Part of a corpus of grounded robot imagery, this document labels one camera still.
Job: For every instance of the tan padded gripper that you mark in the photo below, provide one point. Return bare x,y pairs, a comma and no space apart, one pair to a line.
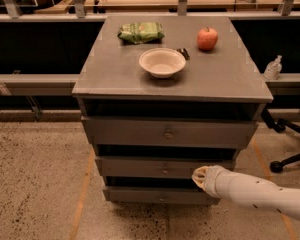
211,180

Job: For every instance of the grey drawer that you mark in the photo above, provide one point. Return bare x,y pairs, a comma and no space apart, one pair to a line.
169,132
153,167
158,195

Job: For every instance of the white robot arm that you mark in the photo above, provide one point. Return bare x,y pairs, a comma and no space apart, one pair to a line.
248,191

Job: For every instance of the grey bottom drawer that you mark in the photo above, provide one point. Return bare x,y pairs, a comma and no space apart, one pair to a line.
158,195

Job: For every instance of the grey wooden drawer cabinet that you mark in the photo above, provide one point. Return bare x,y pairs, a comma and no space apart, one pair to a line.
220,84

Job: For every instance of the grey top drawer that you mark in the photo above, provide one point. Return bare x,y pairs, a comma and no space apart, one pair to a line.
169,132

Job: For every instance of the black office chair base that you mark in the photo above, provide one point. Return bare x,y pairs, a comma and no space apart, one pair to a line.
286,141

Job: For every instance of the white paper bowl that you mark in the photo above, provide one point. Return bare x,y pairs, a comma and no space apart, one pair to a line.
162,62

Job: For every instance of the small dark wrapped snack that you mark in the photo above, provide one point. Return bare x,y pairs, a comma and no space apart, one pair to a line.
184,52

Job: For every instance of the clear sanitizer pump bottle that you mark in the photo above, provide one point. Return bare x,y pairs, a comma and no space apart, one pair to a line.
273,69

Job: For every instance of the red apple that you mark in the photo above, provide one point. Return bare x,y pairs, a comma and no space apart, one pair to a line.
207,39

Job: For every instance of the green chip bag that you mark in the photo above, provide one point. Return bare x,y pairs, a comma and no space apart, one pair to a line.
140,32

